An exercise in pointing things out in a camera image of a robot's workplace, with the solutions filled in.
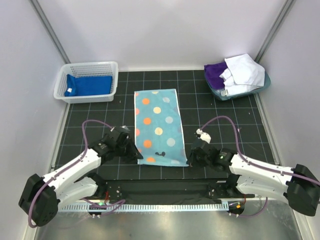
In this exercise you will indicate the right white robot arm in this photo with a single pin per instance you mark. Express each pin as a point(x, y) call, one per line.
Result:
point(297, 186)

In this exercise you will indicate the blue microfiber towel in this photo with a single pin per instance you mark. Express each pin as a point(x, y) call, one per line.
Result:
point(88, 86)

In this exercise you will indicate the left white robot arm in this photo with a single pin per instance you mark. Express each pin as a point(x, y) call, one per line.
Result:
point(44, 196)

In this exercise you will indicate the black grid mat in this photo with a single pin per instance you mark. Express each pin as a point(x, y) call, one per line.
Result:
point(233, 124)

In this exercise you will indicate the white towel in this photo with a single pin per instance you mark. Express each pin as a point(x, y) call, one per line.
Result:
point(241, 76)

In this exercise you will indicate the white slotted cable duct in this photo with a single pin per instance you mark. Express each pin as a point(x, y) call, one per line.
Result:
point(82, 206)

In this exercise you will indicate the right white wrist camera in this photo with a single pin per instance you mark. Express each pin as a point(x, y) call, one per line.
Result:
point(200, 134)

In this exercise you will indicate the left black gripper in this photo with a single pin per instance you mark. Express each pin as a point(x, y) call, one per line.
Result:
point(134, 154)

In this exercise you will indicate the light blue cartoon towel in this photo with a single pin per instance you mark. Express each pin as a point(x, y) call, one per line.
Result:
point(158, 128)

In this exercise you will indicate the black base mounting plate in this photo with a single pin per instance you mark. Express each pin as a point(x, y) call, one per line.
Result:
point(115, 190)

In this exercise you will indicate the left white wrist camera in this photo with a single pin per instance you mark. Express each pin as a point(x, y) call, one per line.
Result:
point(120, 129)

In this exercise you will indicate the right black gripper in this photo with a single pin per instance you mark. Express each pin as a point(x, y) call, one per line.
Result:
point(192, 161)

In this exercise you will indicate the purple towel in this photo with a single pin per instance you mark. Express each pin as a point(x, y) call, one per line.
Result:
point(212, 74)

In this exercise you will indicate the blue towel container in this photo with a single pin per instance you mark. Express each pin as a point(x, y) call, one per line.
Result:
point(218, 96)

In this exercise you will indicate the aluminium frame rail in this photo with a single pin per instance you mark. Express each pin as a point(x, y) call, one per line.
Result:
point(242, 198)

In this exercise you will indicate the white perforated plastic basket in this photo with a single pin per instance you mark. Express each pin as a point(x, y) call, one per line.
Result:
point(106, 68)

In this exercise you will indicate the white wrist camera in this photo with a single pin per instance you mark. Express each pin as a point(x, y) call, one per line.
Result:
point(200, 134)
point(120, 129)

